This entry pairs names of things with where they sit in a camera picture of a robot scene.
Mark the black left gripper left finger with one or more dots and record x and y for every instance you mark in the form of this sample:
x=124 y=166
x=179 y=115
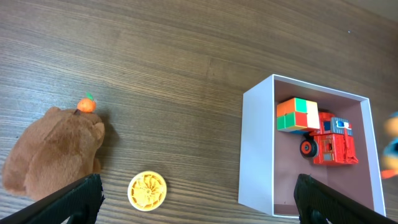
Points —
x=77 y=203

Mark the yellow round wheel toy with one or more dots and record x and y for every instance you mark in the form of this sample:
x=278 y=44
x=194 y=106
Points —
x=147 y=191

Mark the small orange fruit toy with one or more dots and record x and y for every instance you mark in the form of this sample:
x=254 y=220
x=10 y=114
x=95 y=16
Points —
x=88 y=104

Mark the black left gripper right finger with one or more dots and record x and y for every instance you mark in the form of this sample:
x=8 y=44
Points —
x=318 y=203

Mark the yellow duck toy blue hat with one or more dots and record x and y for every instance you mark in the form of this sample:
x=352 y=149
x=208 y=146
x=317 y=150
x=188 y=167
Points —
x=390 y=151

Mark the red toy truck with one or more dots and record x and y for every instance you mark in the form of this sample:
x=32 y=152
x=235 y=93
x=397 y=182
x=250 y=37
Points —
x=332 y=144

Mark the colourful puzzle cube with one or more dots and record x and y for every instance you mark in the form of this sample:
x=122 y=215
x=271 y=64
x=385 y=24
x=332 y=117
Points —
x=297 y=115

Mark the white box pink inside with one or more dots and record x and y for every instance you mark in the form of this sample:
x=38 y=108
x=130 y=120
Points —
x=270 y=161

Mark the brown plush capybara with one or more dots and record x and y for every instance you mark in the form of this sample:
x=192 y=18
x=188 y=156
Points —
x=53 y=152

